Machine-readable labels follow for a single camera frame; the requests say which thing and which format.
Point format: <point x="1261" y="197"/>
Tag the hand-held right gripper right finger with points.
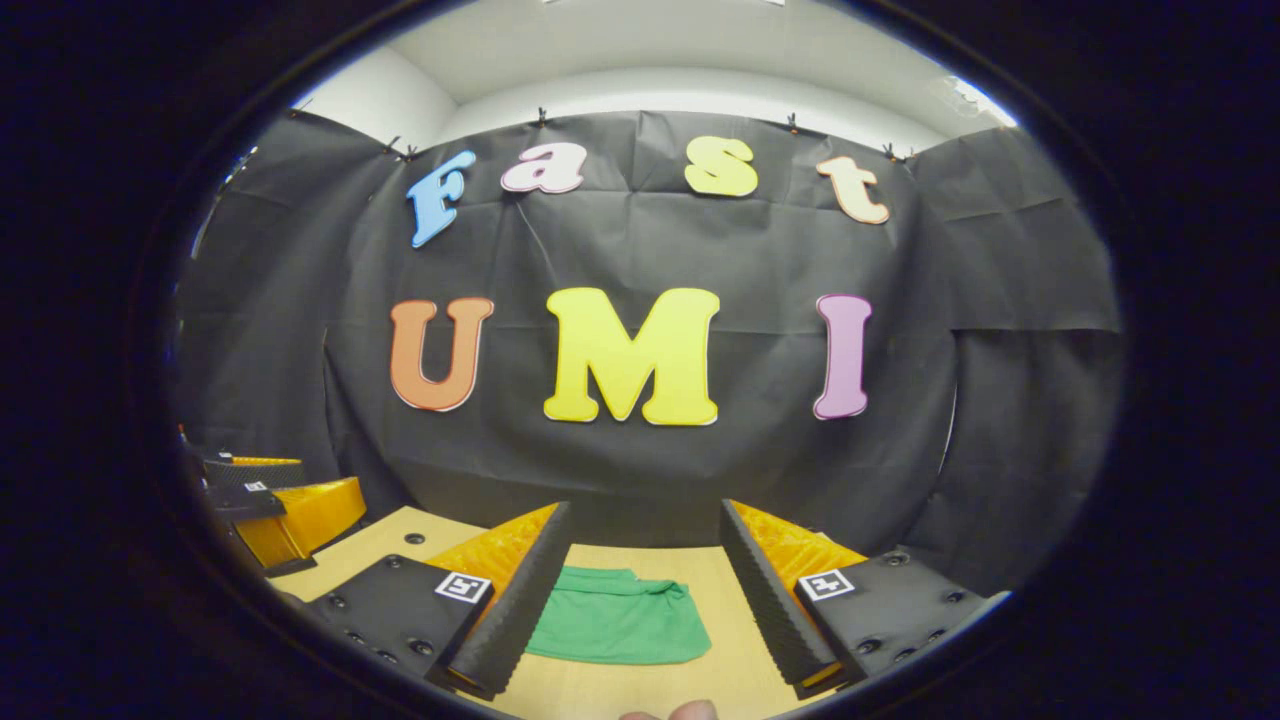
<point x="765" y="610"/>

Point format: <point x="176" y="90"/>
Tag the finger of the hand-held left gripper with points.
<point x="260" y="473"/>
<point x="250" y="503"/>

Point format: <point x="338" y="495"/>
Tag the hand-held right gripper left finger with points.
<point x="525" y="610"/>

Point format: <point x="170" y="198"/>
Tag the green T-shirt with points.
<point x="620" y="625"/>

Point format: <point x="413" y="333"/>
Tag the black backdrop cloth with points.
<point x="600" y="250"/>

